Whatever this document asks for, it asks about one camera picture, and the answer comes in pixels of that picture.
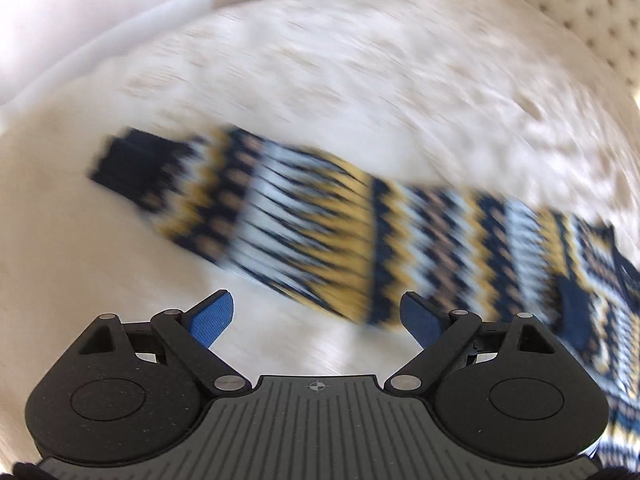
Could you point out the cream embroidered bedspread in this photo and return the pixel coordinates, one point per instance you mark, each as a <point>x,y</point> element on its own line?
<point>483,93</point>

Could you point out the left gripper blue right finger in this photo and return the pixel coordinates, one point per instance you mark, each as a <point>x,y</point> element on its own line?
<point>421,319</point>

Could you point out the navy yellow patterned knit sweater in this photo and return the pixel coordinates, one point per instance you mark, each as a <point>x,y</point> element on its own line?
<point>324,233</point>

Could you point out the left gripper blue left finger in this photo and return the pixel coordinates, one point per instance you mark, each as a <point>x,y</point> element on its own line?
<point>209,318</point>

